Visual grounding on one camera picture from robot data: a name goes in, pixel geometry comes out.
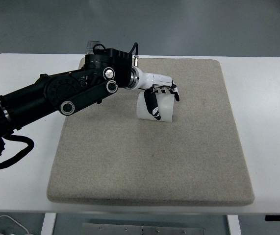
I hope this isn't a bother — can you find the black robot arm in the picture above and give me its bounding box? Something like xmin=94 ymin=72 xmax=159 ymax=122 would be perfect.
xmin=0 ymin=44 xmax=179 ymax=153

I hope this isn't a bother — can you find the grey metal base plate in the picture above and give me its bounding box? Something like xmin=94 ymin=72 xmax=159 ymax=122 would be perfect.
xmin=82 ymin=223 xmax=204 ymax=235

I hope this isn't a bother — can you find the white plastic cup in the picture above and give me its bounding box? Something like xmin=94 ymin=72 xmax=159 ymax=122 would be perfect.
xmin=136 ymin=92 xmax=175 ymax=122

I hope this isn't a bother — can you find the beige felt mat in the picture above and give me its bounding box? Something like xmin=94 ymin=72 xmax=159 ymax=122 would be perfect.
xmin=47 ymin=58 xmax=255 ymax=206

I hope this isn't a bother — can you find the white table leg frame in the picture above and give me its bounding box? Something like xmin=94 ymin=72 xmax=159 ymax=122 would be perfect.
xmin=40 ymin=213 xmax=57 ymax=235

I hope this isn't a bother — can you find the black sleeved cable loop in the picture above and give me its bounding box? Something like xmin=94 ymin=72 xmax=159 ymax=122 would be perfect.
xmin=0 ymin=134 xmax=35 ymax=171

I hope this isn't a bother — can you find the small clear plastic box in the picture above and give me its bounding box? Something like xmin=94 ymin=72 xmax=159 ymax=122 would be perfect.
xmin=86 ymin=41 xmax=100 ymax=54

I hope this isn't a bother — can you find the white cable on floor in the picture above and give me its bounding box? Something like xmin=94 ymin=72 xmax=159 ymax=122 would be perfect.
xmin=0 ymin=214 xmax=30 ymax=235

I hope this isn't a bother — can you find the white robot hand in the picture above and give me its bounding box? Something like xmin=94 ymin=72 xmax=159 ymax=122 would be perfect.
xmin=129 ymin=66 xmax=180 ymax=120

